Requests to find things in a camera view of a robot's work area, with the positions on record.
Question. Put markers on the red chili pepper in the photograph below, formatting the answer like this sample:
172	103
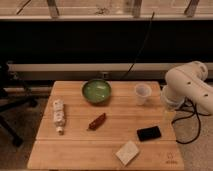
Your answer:
95	124

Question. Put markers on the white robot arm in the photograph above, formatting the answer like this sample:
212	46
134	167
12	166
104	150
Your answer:
187	81

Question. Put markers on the black rectangular sponge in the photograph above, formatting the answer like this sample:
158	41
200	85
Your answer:
149	133

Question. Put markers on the white sponge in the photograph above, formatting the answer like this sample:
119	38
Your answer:
127	152

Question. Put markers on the green bowl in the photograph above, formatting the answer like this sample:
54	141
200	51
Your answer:
96	91

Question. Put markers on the white tube with cap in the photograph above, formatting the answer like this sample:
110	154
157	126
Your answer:
59	116

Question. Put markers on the wooden table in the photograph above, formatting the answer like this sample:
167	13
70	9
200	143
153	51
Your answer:
81	149

